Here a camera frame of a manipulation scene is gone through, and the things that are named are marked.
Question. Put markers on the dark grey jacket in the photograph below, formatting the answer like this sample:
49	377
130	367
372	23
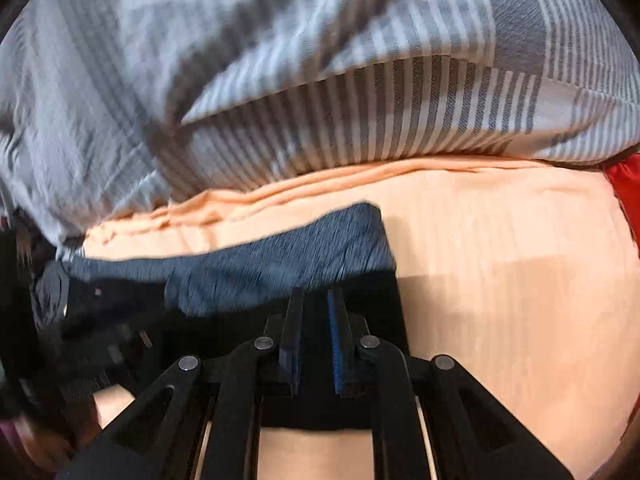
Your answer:
50	295

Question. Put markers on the blue-grey cloth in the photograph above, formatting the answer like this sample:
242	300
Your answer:
280	255

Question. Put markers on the peach bed sheet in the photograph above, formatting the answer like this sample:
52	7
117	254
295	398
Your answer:
500	270

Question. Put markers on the black pants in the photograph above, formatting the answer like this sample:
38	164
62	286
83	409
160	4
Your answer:
372	300

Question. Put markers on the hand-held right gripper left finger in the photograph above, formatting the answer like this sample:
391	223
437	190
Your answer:
295	350

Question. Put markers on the grey striped blanket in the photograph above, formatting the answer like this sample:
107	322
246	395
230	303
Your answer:
125	60

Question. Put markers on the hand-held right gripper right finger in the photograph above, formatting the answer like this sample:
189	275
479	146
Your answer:
336	350

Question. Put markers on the grey striped pillow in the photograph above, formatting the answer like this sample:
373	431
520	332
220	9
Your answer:
375	110

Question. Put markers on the red patterned cloth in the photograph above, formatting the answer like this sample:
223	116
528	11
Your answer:
625	185

